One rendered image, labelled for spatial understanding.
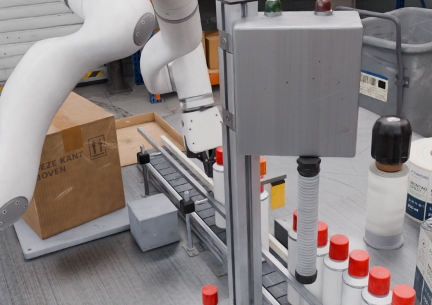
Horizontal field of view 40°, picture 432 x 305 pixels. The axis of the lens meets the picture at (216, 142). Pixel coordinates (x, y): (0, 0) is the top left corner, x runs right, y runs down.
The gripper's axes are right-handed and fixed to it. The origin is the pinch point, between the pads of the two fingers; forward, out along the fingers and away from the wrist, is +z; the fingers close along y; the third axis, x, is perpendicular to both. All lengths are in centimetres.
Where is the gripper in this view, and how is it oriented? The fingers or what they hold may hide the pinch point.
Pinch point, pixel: (211, 168)
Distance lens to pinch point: 146.4
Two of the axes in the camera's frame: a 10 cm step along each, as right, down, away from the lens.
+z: 2.0, 9.7, 1.1
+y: 8.9, -2.3, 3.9
